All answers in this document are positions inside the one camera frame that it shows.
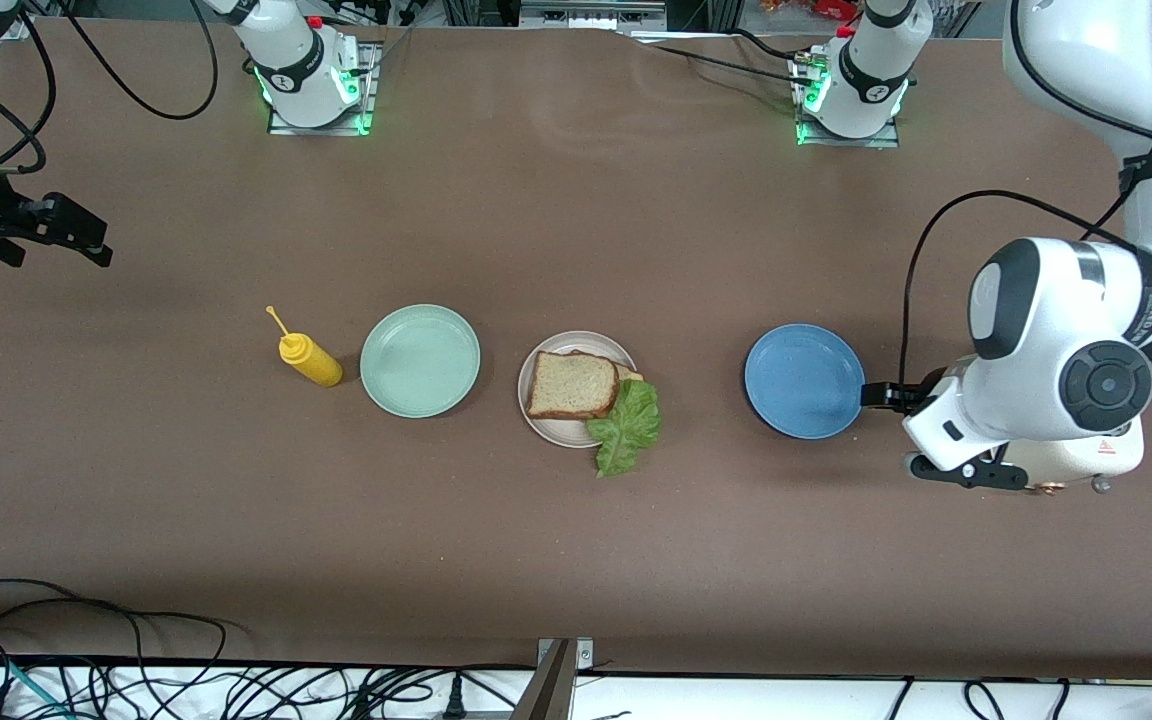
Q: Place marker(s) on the green round plate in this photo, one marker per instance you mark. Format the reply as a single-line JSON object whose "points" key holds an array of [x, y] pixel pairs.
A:
{"points": [[420, 360]]}

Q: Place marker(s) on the beige round plate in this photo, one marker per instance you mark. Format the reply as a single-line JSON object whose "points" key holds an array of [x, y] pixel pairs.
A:
{"points": [[556, 432]]}

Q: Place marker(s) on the red package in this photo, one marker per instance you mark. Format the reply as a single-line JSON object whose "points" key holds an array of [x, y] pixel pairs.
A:
{"points": [[816, 8]]}

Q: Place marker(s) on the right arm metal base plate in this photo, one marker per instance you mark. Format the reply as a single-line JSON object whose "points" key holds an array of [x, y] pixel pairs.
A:
{"points": [[368, 100]]}

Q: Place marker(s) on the white two-slot toaster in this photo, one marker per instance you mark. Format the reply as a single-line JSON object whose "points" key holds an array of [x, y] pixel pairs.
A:
{"points": [[1086, 460]]}

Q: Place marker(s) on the grey metal post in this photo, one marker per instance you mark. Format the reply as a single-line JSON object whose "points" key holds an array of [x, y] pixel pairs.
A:
{"points": [[548, 692]]}

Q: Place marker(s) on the metal bracket plate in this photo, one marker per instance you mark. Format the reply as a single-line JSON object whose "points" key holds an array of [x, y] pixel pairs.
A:
{"points": [[585, 655]]}

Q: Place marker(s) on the green lettuce leaf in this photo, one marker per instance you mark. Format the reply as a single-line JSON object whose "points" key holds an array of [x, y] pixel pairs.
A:
{"points": [[626, 430]]}

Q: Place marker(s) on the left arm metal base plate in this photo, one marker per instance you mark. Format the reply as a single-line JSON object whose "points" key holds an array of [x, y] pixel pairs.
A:
{"points": [[881, 141]]}

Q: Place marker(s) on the brown bread slice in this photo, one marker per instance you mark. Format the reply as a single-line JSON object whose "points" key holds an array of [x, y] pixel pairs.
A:
{"points": [[631, 375], [571, 385]]}

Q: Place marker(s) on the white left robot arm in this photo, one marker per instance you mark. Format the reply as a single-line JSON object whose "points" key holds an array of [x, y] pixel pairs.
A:
{"points": [[1056, 350]]}

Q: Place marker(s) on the yellow mustard squeeze bottle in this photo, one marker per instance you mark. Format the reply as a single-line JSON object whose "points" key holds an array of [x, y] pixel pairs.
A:
{"points": [[311, 360]]}

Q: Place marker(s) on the grey equipment box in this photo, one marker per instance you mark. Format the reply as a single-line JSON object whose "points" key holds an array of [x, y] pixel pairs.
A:
{"points": [[591, 15]]}

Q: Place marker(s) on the black power plug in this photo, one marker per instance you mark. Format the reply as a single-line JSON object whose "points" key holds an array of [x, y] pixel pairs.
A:
{"points": [[453, 700]]}

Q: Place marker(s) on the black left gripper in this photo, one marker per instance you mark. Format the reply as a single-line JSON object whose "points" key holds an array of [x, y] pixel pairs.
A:
{"points": [[921, 394]]}

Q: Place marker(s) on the blue round plate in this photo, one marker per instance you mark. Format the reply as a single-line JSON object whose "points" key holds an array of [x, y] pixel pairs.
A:
{"points": [[804, 380]]}

